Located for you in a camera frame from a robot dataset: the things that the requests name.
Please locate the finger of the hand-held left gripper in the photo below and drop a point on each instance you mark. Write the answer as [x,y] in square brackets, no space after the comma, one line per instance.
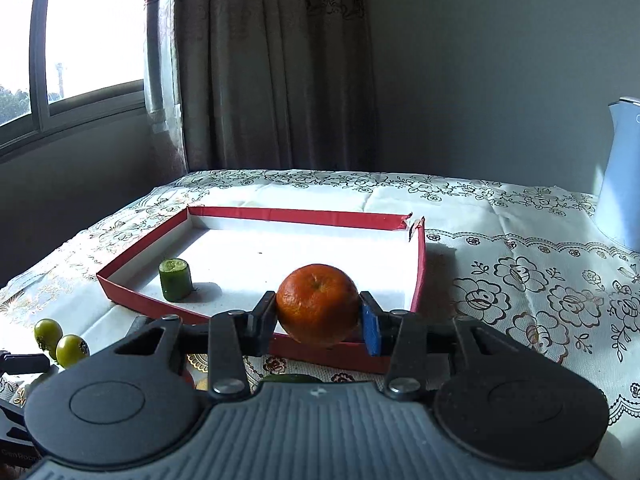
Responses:
[25,363]

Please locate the orange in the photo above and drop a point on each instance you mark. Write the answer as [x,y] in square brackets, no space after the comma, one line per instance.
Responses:
[317,305]

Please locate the floral tablecloth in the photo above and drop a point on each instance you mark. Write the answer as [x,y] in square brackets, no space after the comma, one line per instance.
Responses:
[500,220]

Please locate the green cucumber piece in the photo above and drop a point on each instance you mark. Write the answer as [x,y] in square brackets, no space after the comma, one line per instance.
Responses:
[175,282]

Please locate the glossy green vegetable piece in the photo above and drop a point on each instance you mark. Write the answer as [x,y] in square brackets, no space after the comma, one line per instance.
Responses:
[290,378]

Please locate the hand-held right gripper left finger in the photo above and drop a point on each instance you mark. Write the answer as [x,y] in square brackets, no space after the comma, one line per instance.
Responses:
[262,320]

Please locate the sheer lace curtain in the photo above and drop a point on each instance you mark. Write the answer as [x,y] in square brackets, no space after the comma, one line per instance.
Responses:
[162,60]

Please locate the red cardboard box tray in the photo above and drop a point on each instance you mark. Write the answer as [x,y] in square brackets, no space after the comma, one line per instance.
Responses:
[300,255]

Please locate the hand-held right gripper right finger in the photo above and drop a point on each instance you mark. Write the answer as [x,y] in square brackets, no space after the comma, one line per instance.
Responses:
[372,330]

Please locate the window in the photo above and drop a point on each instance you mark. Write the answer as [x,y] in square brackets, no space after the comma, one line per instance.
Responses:
[40,35]

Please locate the small green citrus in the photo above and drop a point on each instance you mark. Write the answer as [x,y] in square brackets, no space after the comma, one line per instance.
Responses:
[70,350]
[47,332]

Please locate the grey curtain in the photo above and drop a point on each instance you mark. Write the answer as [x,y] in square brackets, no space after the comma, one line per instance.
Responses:
[275,60]

